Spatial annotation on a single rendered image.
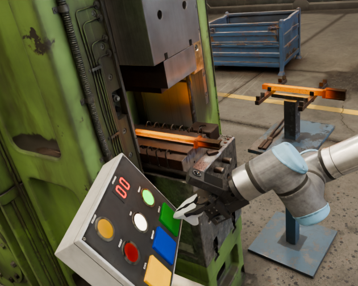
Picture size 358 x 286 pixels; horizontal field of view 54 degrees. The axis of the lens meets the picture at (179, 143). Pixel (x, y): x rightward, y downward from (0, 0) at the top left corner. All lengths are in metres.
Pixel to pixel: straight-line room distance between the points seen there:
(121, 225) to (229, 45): 4.49
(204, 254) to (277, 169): 0.77
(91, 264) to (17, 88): 0.74
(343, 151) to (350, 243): 1.45
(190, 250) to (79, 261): 0.88
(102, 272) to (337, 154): 0.65
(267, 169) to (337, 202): 1.83
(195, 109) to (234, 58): 3.61
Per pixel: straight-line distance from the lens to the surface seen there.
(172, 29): 1.22
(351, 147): 0.99
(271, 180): 0.88
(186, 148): 1.38
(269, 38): 4.95
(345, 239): 2.42
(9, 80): 1.35
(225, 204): 0.96
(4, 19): 1.24
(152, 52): 1.13
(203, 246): 1.52
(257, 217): 2.53
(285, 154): 0.86
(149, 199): 0.99
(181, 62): 1.26
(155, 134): 1.50
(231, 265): 2.02
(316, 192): 0.94
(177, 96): 1.65
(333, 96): 1.73
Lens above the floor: 1.67
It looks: 28 degrees down
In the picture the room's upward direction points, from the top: 10 degrees counter-clockwise
